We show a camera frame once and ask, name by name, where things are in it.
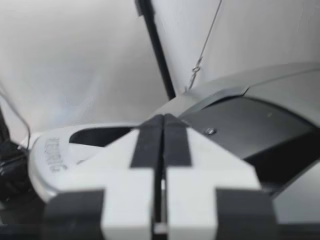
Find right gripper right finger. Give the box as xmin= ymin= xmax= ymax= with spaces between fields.
xmin=162 ymin=112 xmax=279 ymax=240

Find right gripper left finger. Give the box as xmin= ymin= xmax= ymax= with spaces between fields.
xmin=42 ymin=113 xmax=164 ymax=240

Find silver and black coffee machine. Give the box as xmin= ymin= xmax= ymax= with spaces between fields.
xmin=26 ymin=62 xmax=320 ymax=240

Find thin grey cable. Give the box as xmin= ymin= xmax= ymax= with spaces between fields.
xmin=0 ymin=82 xmax=31 ymax=151

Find thin metal wire with hook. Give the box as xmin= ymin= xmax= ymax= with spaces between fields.
xmin=184 ymin=0 xmax=223 ymax=91

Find black frame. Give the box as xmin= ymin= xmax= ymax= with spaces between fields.
xmin=133 ymin=0 xmax=176 ymax=101

